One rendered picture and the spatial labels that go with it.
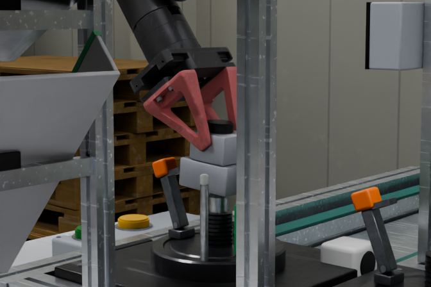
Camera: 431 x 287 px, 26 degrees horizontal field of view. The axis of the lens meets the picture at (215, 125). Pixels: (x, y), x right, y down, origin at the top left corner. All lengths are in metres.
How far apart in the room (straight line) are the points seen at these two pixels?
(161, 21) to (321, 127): 3.77
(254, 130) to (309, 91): 4.10
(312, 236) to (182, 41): 0.41
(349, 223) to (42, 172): 0.68
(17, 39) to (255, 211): 0.27
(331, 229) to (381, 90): 3.22
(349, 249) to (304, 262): 0.05
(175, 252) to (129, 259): 0.07
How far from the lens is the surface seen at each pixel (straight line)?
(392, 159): 4.51
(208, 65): 0.96
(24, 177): 0.73
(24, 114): 0.70
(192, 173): 0.96
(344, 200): 1.41
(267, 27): 0.66
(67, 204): 4.37
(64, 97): 0.70
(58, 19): 0.74
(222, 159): 0.93
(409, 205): 1.48
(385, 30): 0.98
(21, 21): 0.72
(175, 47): 0.96
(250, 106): 0.65
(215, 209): 0.96
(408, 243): 1.30
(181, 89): 0.93
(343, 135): 4.65
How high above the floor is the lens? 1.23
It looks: 7 degrees down
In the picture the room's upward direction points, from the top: straight up
